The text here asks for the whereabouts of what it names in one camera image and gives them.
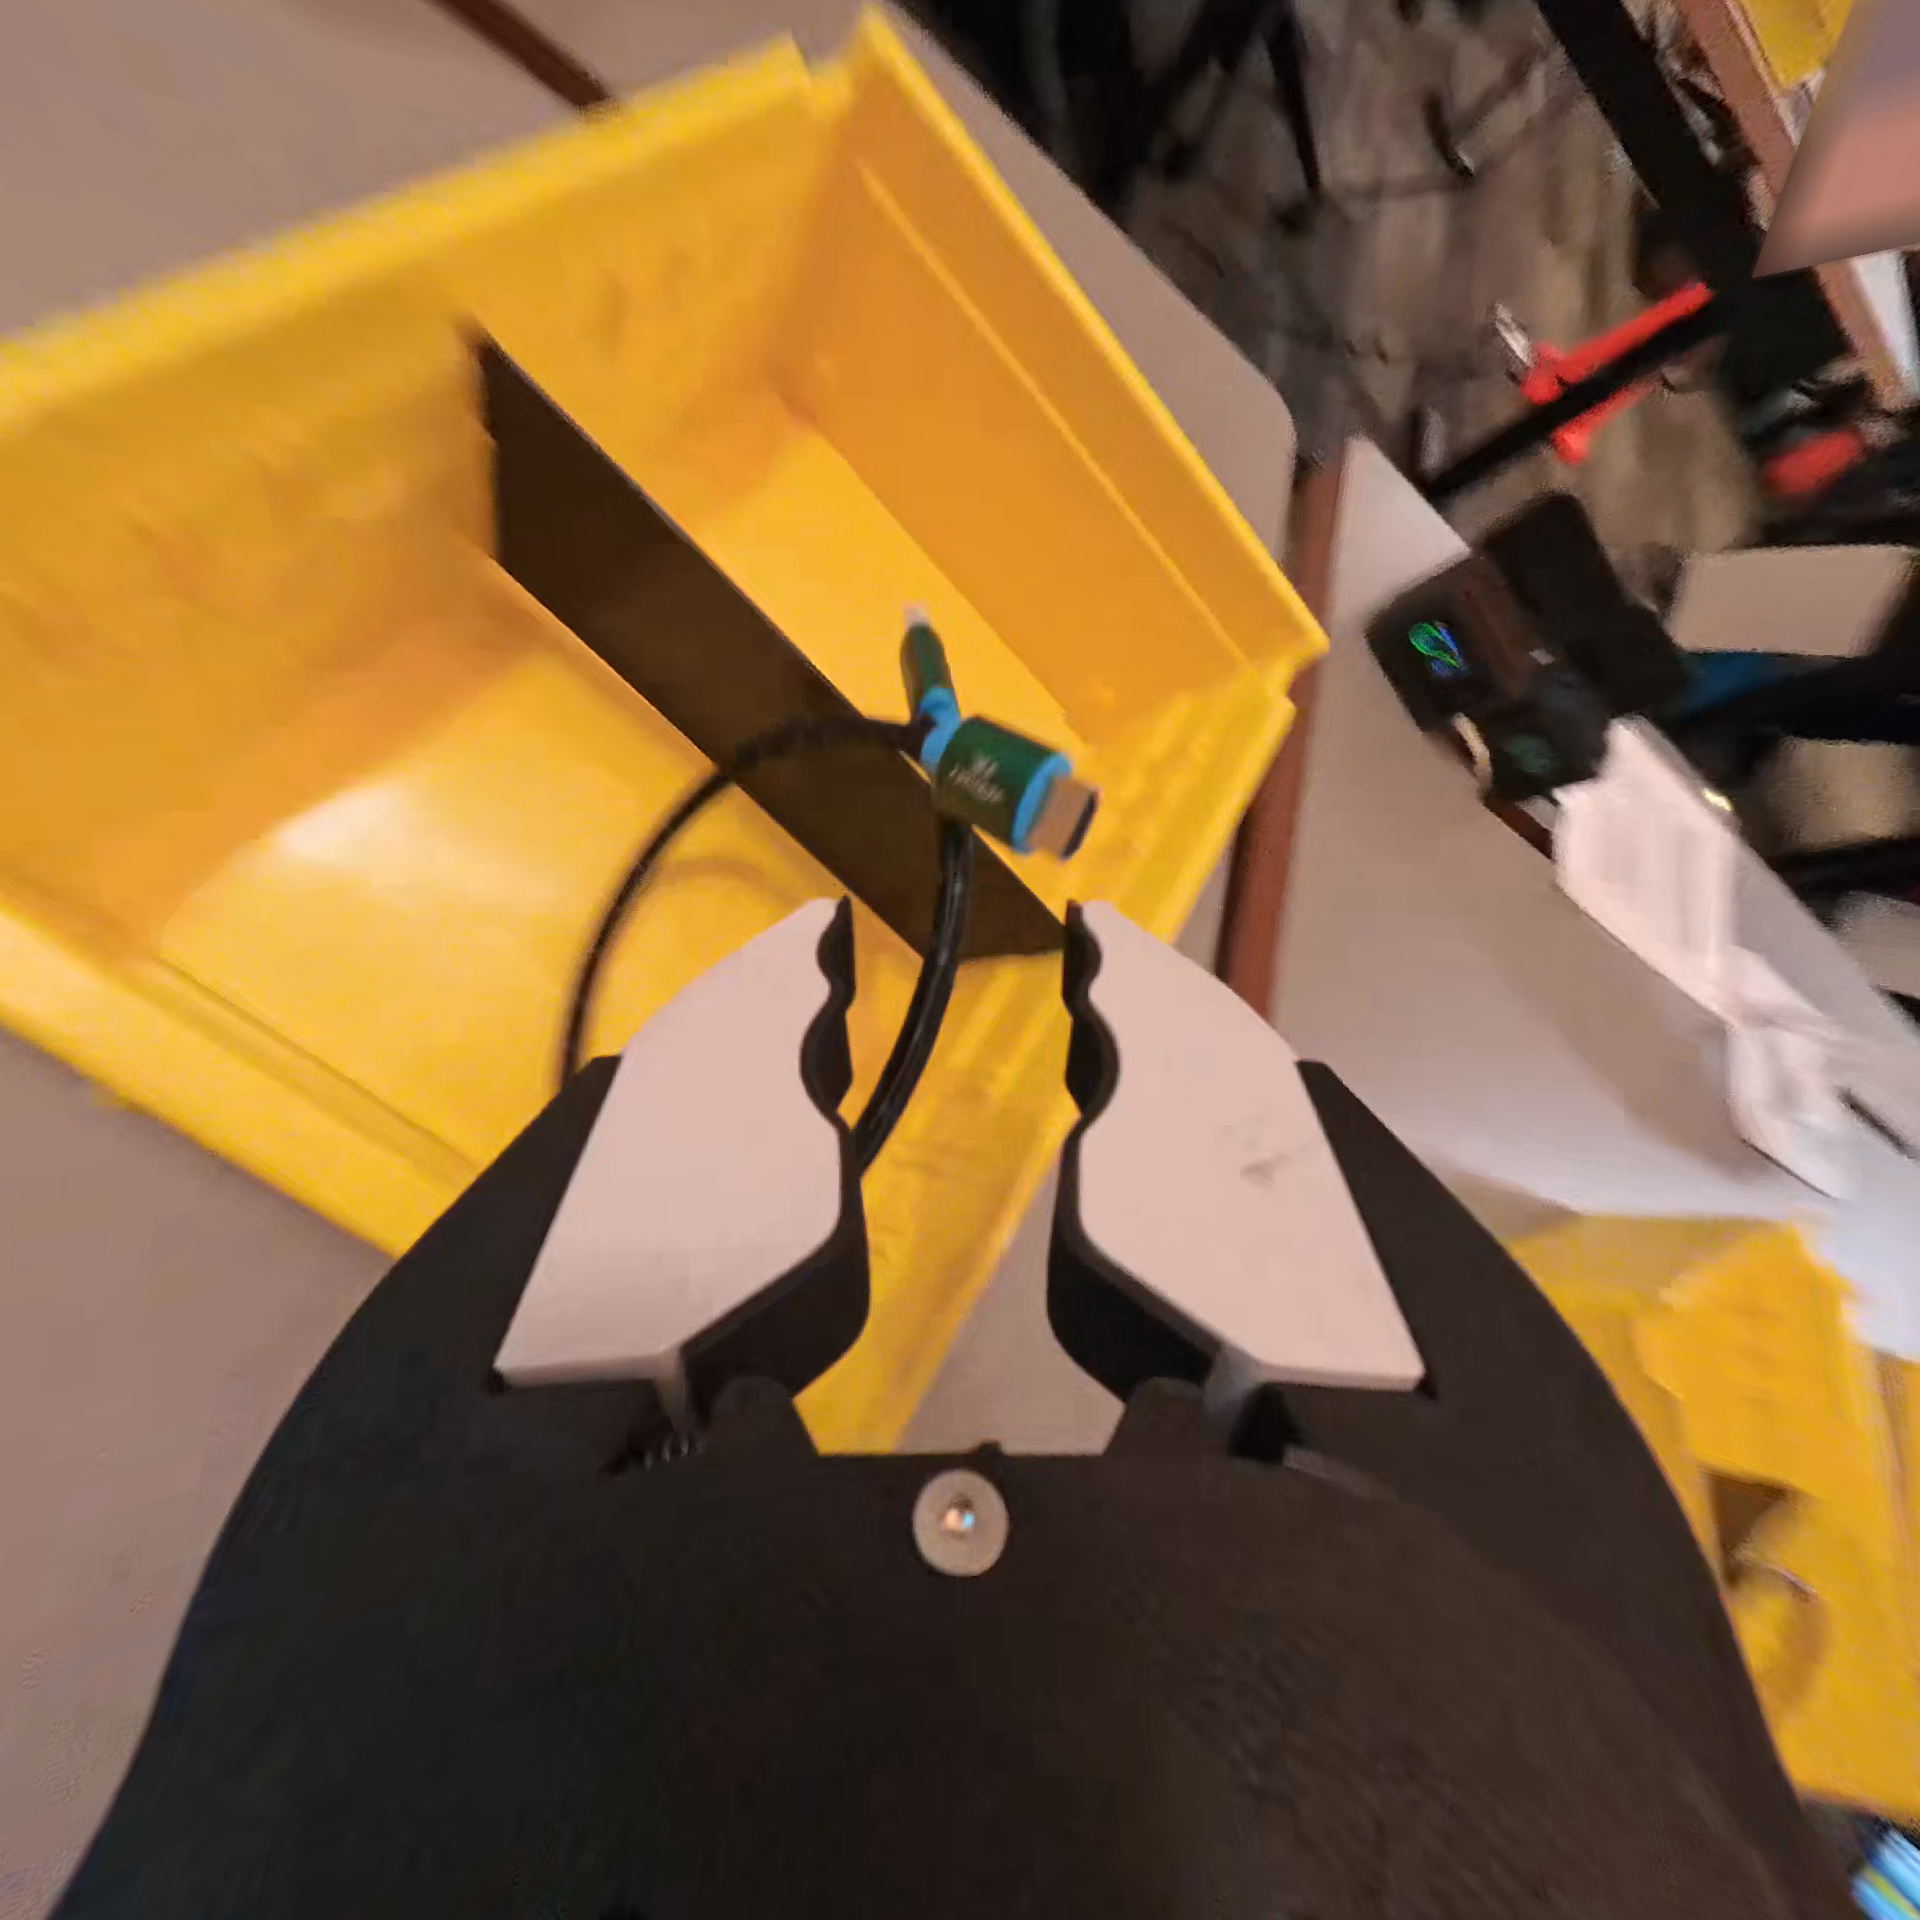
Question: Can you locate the grey box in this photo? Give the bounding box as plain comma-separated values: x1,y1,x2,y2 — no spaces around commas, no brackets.
1663,543,1920,662

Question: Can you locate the large yellow plastic bin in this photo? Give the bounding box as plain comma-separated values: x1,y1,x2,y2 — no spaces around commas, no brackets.
0,6,1328,1449

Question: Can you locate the white paper sheet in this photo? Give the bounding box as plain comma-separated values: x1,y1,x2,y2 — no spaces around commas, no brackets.
1552,719,1920,1203

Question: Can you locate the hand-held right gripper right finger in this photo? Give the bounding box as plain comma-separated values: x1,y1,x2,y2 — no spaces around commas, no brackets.
1045,901,1431,1426

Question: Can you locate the black cable with green plugs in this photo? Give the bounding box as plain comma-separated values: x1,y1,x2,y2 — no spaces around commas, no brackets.
561,607,1099,1172

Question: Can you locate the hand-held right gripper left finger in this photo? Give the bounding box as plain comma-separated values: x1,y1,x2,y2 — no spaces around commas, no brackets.
490,895,875,1426

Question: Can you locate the black charging case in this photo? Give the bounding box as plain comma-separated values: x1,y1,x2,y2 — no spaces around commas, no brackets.
1456,667,1622,811
1367,497,1689,722

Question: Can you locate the black bin divider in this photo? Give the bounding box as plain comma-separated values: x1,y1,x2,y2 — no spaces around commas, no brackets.
467,333,1069,964

